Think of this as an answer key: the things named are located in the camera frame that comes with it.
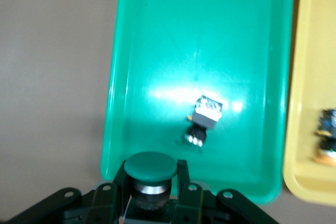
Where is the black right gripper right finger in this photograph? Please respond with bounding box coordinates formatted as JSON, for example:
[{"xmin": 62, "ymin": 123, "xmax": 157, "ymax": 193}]
[{"xmin": 170, "ymin": 158, "xmax": 279, "ymax": 224}]

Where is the green plastic tray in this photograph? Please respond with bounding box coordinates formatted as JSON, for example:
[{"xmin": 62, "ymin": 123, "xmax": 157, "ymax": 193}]
[{"xmin": 100, "ymin": 0, "xmax": 294, "ymax": 205}]

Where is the yellow plastic tray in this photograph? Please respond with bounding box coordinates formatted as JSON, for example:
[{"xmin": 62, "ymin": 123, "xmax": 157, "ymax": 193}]
[{"xmin": 282, "ymin": 0, "xmax": 336, "ymax": 205}]

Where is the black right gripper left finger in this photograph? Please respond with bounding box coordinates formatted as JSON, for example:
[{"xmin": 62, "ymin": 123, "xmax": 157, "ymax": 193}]
[{"xmin": 0, "ymin": 159, "xmax": 132, "ymax": 224}]

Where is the yellow push button switch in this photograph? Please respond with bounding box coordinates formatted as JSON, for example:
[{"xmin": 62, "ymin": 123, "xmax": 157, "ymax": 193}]
[{"xmin": 313, "ymin": 108, "xmax": 336, "ymax": 167}]

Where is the green push button switch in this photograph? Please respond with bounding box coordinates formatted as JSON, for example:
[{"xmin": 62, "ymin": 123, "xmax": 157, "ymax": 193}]
[
  {"xmin": 183, "ymin": 94, "xmax": 224, "ymax": 154},
  {"xmin": 119, "ymin": 152, "xmax": 177, "ymax": 224}
]

